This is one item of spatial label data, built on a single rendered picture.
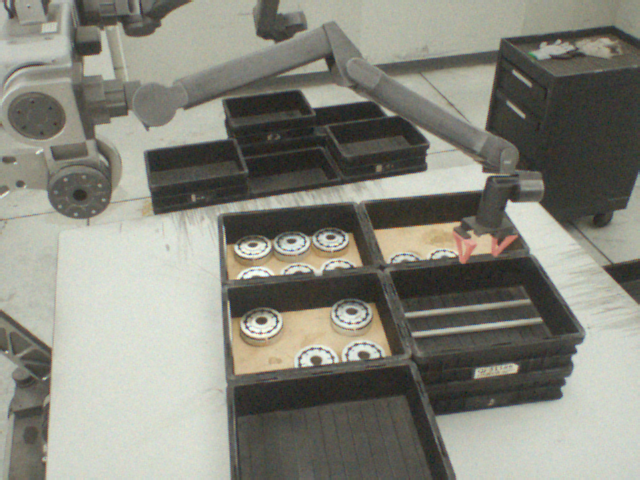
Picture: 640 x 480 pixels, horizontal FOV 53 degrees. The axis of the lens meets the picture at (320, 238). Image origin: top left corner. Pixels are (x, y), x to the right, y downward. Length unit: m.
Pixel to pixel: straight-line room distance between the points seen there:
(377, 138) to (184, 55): 1.87
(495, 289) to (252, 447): 0.77
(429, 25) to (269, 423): 3.91
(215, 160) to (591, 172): 1.73
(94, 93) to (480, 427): 1.11
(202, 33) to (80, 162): 2.98
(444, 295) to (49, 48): 1.08
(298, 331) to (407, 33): 3.57
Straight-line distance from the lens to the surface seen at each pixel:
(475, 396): 1.58
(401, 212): 1.88
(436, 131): 1.36
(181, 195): 2.64
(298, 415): 1.42
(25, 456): 2.26
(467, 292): 1.73
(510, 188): 1.44
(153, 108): 1.21
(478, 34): 5.17
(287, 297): 1.60
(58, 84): 1.21
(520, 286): 1.78
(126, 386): 1.71
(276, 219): 1.81
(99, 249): 2.14
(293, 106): 3.31
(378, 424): 1.41
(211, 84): 1.24
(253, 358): 1.53
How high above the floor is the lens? 1.97
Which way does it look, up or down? 38 degrees down
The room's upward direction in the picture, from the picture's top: straight up
